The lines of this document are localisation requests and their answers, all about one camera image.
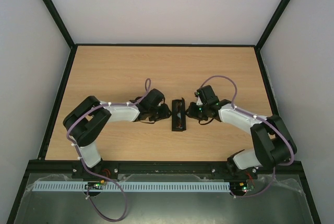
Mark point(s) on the brown translucent sunglasses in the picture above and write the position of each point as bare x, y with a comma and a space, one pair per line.
178, 119

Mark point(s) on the left controller board with leds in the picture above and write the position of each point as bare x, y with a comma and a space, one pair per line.
95, 185

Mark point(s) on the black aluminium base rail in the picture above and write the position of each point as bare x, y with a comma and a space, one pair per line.
117, 169

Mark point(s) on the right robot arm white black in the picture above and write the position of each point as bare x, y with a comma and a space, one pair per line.
272, 143

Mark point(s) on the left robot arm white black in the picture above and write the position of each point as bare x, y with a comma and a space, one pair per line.
85, 123

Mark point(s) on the controller board with leds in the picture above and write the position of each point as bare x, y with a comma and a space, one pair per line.
243, 186
95, 185

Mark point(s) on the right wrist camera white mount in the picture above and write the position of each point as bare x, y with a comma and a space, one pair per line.
198, 102

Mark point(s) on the black sunglasses case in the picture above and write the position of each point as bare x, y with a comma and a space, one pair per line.
174, 115

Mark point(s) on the light blue slotted cable duct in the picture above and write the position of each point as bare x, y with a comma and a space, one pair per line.
75, 186

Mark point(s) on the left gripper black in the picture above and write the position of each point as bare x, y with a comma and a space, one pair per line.
165, 114

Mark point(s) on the right controller board with leds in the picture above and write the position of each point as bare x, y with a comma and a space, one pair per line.
243, 186

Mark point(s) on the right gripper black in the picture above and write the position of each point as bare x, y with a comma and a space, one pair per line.
194, 110

